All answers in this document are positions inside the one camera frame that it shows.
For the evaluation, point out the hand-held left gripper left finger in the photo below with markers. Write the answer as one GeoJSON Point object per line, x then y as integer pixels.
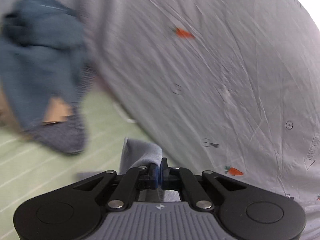
{"type": "Point", "coordinates": [155, 177]}

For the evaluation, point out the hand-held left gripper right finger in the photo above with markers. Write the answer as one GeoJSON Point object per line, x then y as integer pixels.
{"type": "Point", "coordinates": [162, 177]}

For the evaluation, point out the grey shirt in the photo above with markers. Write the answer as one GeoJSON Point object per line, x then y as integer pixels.
{"type": "Point", "coordinates": [142, 152]}

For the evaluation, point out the green grid mat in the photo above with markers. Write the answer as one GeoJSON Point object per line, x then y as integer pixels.
{"type": "Point", "coordinates": [105, 120]}

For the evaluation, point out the white printed sheet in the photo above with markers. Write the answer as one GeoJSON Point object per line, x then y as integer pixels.
{"type": "Point", "coordinates": [225, 67]}

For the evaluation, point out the teal garment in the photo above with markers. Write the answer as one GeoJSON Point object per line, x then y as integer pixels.
{"type": "Point", "coordinates": [42, 55]}

